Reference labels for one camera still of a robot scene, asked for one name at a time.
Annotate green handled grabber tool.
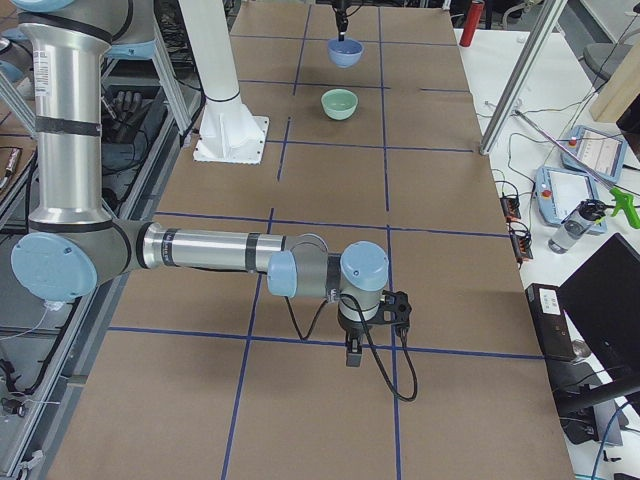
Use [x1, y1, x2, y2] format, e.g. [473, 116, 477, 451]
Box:
[514, 110, 639, 229]

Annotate green bowl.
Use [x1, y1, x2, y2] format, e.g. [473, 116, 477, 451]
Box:
[321, 89, 359, 121]

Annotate black orange power strip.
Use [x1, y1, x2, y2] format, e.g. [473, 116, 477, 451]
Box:
[507, 221, 533, 265]
[500, 194, 521, 221]

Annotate clear water bottle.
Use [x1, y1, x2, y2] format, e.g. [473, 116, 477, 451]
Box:
[547, 199, 606, 254]

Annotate blue bowl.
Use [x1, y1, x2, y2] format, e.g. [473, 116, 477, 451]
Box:
[327, 37, 364, 68]

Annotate red cylinder bottle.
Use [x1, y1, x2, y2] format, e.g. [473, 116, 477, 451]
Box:
[459, 0, 485, 48]

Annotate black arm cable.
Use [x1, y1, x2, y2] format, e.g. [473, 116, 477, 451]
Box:
[284, 292, 419, 402]

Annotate black orange power strip far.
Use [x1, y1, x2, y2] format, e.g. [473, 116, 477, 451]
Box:
[500, 194, 521, 221]

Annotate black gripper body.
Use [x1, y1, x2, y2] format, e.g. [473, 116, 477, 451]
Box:
[337, 311, 380, 345]
[332, 0, 349, 13]

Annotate aluminium frame post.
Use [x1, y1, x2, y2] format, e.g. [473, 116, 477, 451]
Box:
[479, 0, 568, 155]

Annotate blue teach pendant far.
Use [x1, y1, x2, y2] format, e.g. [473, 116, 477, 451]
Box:
[559, 125, 628, 182]

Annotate blue teach pendant near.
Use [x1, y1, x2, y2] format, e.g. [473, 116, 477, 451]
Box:
[535, 166, 599, 226]

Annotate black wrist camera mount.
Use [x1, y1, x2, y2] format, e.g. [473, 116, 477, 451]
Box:
[372, 290, 412, 337]

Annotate wooden board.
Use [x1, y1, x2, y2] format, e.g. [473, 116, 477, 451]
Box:
[589, 42, 640, 123]

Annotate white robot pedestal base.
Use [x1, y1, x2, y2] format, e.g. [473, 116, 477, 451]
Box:
[179, 0, 269, 165]

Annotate black monitor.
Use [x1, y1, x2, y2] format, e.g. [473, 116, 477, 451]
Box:
[556, 233, 639, 415]

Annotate grey office chair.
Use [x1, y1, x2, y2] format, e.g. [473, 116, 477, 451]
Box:
[582, 43, 632, 90]

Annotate black computer box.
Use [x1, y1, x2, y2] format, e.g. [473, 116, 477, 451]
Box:
[525, 283, 584, 364]

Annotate blue teach pendant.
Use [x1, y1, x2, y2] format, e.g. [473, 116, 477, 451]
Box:
[559, 125, 628, 182]
[535, 166, 599, 226]

